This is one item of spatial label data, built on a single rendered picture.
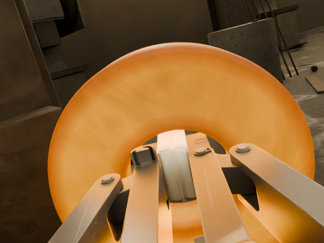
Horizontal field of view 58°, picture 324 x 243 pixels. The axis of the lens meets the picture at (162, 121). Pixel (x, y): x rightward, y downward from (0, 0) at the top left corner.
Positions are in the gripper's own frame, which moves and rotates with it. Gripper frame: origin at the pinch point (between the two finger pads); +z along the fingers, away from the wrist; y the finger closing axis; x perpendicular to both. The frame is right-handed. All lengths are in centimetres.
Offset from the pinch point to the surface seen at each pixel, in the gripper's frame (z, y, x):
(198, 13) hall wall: 833, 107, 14
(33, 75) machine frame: 22.1, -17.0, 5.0
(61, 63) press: 452, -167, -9
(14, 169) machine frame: 13.5, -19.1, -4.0
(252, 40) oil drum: 227, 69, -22
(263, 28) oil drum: 229, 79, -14
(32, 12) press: 398, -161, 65
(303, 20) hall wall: 1101, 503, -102
